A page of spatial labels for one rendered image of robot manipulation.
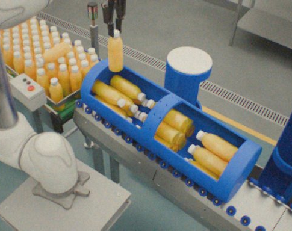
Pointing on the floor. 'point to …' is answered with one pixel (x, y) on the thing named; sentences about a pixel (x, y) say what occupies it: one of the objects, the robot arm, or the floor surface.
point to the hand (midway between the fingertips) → (114, 27)
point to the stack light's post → (94, 39)
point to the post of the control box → (35, 121)
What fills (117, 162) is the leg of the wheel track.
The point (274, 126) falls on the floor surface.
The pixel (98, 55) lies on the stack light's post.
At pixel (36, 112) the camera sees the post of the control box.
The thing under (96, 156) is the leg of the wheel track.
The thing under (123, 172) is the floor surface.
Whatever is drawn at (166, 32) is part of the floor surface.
